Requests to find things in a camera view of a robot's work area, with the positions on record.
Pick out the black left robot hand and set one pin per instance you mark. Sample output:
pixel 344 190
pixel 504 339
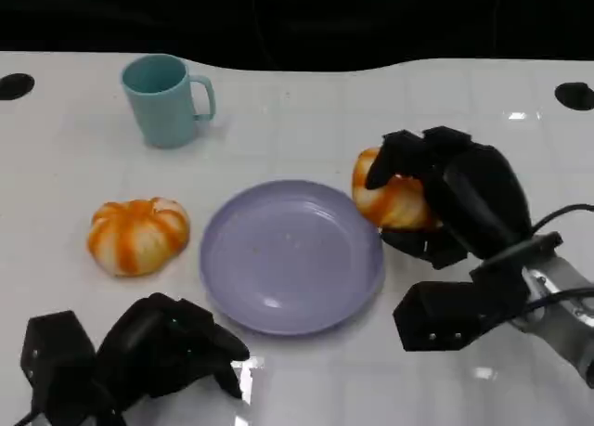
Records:
pixel 153 342

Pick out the orange white toy bread roll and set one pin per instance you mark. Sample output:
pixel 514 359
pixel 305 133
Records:
pixel 138 236
pixel 394 203

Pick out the lilac plate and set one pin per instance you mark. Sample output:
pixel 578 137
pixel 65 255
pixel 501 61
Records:
pixel 292 259

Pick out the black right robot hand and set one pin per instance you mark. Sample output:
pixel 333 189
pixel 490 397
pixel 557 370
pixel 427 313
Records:
pixel 482 194

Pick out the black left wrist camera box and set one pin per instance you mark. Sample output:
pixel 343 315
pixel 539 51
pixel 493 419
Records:
pixel 53 352

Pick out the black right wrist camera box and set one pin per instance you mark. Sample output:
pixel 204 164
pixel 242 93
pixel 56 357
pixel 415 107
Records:
pixel 445 314

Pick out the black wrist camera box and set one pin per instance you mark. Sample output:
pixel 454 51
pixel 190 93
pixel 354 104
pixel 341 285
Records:
pixel 53 352
pixel 445 314

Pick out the pale green mug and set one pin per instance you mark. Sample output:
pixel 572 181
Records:
pixel 160 103

